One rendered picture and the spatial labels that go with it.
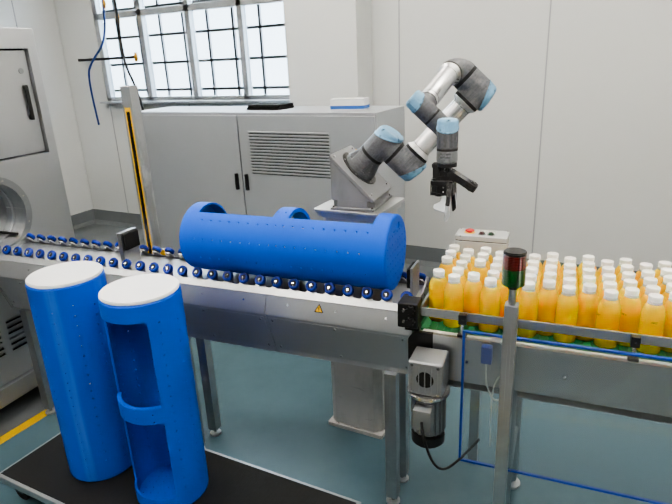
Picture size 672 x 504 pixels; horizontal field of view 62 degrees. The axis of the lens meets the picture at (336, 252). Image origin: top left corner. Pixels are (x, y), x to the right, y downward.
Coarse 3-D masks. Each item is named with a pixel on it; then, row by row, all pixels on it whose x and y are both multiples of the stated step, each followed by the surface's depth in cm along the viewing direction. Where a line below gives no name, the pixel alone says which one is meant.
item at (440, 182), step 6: (456, 162) 199; (438, 168) 200; (450, 168) 200; (438, 174) 200; (444, 174) 200; (432, 180) 202; (438, 180) 201; (444, 180) 201; (450, 180) 200; (432, 186) 202; (438, 186) 200; (444, 186) 200; (456, 186) 205; (432, 192) 201; (438, 192) 201; (444, 192) 200
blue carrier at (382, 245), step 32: (192, 224) 225; (224, 224) 220; (256, 224) 215; (288, 224) 210; (320, 224) 206; (352, 224) 202; (384, 224) 198; (192, 256) 228; (224, 256) 221; (256, 256) 215; (288, 256) 209; (320, 256) 204; (352, 256) 199; (384, 256) 195; (384, 288) 204
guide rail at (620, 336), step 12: (432, 312) 187; (444, 312) 185; (456, 312) 183; (492, 324) 180; (528, 324) 175; (540, 324) 174; (552, 324) 173; (588, 336) 169; (600, 336) 168; (612, 336) 167; (624, 336) 165; (648, 336) 163; (660, 336) 162
